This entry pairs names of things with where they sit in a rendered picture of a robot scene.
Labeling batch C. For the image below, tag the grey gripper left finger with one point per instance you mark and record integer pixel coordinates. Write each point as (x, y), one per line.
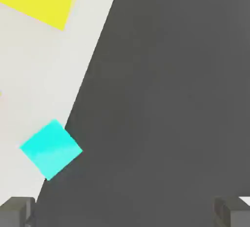
(13, 213)

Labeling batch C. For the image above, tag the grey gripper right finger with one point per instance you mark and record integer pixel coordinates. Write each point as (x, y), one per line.
(236, 214)

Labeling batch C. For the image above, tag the small cyan cube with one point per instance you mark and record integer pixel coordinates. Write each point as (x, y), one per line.
(51, 149)

